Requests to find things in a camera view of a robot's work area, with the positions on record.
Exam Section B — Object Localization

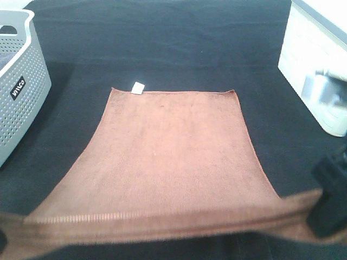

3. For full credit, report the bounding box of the grey towel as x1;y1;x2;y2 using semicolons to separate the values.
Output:
0;53;14;70

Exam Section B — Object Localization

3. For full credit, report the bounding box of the black table cloth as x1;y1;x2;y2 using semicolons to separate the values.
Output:
0;0;347;260

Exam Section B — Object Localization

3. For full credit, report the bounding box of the white plastic storage box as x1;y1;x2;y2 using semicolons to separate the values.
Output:
278;1;346;137

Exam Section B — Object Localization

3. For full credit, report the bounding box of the grey perforated laundry basket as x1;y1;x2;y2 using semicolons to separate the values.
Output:
1;9;52;164

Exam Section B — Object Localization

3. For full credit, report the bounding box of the brown microfibre towel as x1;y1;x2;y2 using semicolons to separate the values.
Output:
1;89;346;259

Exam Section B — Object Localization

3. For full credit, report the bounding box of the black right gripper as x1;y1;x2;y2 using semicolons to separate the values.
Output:
306;146;346;238

